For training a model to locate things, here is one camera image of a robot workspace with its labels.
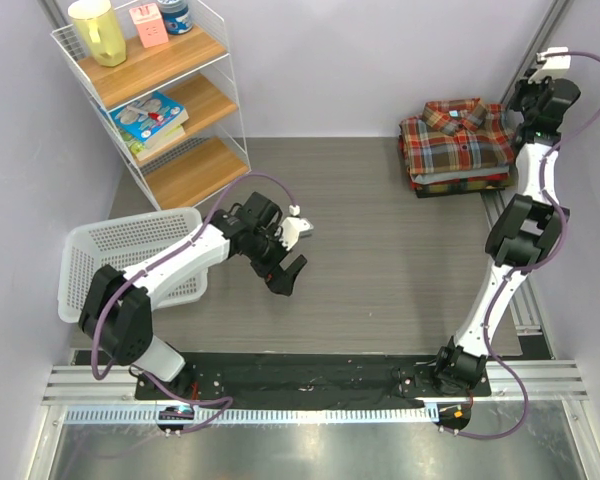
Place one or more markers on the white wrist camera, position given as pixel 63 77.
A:
pixel 553 63
pixel 293 228

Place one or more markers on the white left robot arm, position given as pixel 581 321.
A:
pixel 117 313

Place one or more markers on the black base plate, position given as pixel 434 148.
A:
pixel 267 381

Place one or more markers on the green book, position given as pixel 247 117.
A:
pixel 143 151

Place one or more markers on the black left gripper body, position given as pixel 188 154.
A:
pixel 265 254

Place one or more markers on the blue book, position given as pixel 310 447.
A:
pixel 149 116

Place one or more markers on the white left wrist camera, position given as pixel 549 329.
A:
pixel 293 228

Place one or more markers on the brown red plaid shirt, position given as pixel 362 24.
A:
pixel 457 136

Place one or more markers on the white plastic basket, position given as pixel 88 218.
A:
pixel 121 243

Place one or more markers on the pink box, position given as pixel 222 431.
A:
pixel 149 24

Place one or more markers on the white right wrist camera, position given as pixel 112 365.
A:
pixel 553 63

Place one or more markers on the folded grey shirt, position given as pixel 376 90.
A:
pixel 430 178

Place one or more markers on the white wire wooden shelf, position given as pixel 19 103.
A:
pixel 194 69

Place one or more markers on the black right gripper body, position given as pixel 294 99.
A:
pixel 526 95

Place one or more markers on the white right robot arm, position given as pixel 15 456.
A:
pixel 523 236

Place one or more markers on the white slotted cable duct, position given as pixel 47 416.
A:
pixel 165 415

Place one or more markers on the yellow pitcher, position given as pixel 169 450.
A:
pixel 97 24

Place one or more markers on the blue white jar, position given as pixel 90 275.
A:
pixel 176 16

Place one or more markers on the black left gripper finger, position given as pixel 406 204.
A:
pixel 280 283
pixel 294 269

